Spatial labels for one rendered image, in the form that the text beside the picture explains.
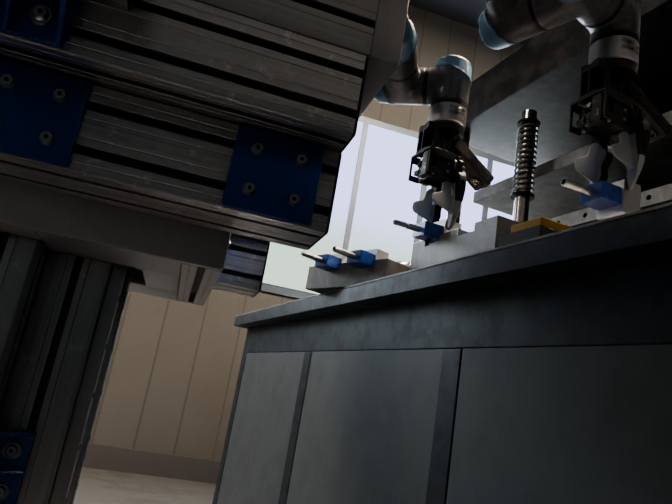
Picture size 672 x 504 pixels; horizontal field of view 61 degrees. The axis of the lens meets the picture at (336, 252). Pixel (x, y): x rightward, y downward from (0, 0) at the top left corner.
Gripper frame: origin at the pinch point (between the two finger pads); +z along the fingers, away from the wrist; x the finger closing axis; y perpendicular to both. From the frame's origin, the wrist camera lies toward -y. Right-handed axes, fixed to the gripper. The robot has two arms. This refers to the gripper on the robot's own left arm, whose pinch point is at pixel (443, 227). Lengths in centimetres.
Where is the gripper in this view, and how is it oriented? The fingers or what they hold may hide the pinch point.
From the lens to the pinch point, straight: 112.0
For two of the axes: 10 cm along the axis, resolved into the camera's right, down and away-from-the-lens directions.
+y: -9.0, -2.4, -3.6
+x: 4.0, -1.7, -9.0
